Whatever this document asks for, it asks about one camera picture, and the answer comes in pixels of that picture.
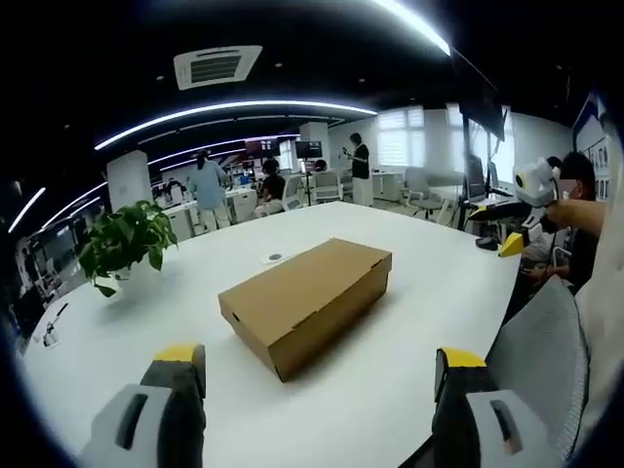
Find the black screen on tripod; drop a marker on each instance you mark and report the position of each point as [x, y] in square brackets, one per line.
[308, 148]

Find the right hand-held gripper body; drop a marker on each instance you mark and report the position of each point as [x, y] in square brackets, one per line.
[536, 183]

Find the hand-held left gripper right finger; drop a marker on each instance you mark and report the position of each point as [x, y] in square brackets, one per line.
[468, 429]

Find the brown cardboard shoe box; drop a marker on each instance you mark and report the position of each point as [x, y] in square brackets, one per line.
[302, 287]

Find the grey mesh office chair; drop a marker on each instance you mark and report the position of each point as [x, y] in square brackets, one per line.
[541, 361]

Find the person's light clothing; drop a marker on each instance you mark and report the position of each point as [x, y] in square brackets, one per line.
[607, 317]

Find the small white desk item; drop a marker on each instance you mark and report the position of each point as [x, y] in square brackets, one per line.
[50, 336]

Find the bright ceiling light strip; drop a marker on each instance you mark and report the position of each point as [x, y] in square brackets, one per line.
[419, 22]

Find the hanging black monitor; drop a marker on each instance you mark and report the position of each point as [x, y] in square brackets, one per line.
[482, 100]

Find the ceiling air conditioner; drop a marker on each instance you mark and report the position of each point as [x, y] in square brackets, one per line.
[217, 67]

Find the long ceiling light strip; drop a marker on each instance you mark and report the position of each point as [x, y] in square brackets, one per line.
[234, 114]

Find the black pen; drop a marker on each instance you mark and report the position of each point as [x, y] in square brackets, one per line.
[62, 312]

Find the green potted plant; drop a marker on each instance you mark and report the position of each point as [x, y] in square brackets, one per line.
[127, 239]

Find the small black desk item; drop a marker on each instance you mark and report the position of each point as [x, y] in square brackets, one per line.
[485, 243]

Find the white office chair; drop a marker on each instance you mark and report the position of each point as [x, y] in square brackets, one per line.
[325, 186]
[292, 192]

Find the round table socket cover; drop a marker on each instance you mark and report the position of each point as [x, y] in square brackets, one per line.
[274, 256]

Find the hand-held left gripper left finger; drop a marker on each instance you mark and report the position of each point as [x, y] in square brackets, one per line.
[146, 424]

